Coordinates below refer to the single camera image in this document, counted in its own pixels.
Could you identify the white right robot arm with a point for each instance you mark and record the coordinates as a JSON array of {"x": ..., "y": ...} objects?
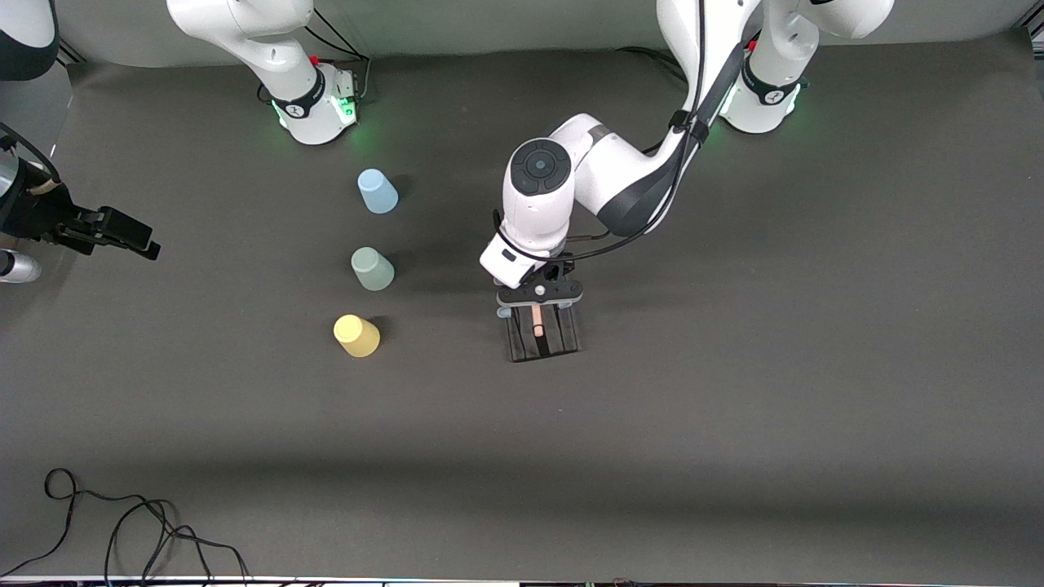
[{"x": 277, "y": 33}]

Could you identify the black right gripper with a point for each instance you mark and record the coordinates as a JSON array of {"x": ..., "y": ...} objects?
[{"x": 39, "y": 216}]

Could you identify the dark grey table cover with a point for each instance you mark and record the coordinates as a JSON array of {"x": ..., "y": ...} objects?
[{"x": 652, "y": 448}]

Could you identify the pale green plastic cup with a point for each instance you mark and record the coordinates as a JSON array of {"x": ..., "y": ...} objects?
[{"x": 373, "y": 270}]

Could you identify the light blue plastic cup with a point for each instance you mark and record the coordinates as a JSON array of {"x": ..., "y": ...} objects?
[{"x": 378, "y": 192}]

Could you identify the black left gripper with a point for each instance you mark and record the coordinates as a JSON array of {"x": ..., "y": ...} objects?
[{"x": 542, "y": 333}]

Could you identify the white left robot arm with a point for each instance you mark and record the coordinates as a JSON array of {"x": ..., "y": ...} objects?
[{"x": 534, "y": 204}]

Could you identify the yellow plastic cup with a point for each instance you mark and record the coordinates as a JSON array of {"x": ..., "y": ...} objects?
[{"x": 356, "y": 336}]

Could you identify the aluminium frame rail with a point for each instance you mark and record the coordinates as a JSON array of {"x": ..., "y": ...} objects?
[
  {"x": 1036, "y": 31},
  {"x": 73, "y": 55}
]

